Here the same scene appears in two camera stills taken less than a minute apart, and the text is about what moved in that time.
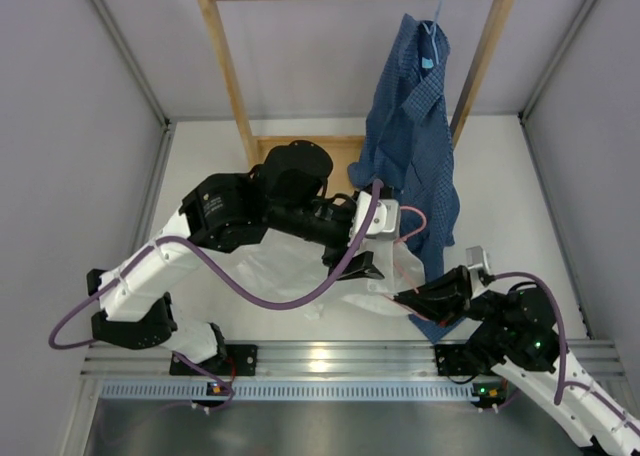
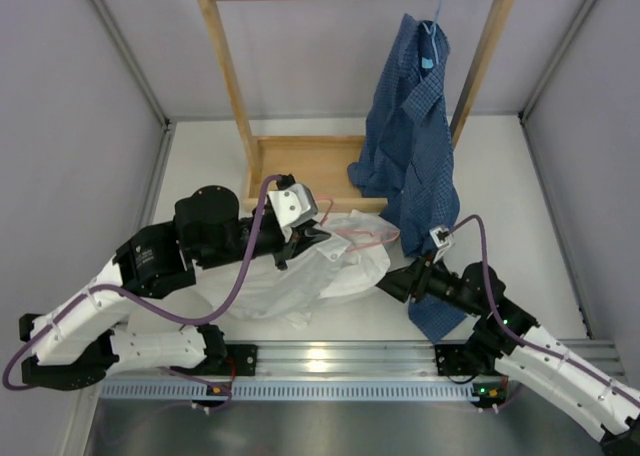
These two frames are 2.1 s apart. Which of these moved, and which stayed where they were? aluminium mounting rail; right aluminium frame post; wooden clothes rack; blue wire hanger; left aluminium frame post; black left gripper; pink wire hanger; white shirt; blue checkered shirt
Moved: pink wire hanger; white shirt; black left gripper
Stayed: right aluminium frame post; aluminium mounting rail; wooden clothes rack; blue wire hanger; left aluminium frame post; blue checkered shirt
